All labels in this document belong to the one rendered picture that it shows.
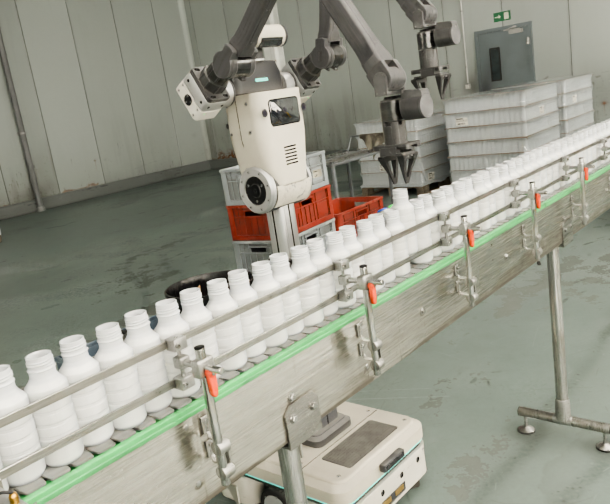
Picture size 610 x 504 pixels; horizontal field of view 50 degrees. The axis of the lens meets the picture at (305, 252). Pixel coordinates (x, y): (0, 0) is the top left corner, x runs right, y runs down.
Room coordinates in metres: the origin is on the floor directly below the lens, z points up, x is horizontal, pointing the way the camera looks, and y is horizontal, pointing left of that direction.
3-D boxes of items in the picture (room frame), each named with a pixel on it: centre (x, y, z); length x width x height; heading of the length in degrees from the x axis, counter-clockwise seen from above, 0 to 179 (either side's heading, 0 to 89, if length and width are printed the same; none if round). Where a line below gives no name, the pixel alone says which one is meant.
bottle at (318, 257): (1.38, -0.02, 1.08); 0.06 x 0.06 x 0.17
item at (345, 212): (4.73, -0.29, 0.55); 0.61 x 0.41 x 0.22; 141
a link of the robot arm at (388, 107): (1.63, -0.27, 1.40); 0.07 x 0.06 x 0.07; 47
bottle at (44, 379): (0.90, 0.40, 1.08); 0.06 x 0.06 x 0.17
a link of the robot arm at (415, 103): (1.61, -0.29, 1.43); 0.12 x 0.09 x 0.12; 47
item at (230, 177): (4.14, 0.11, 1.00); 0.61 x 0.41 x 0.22; 145
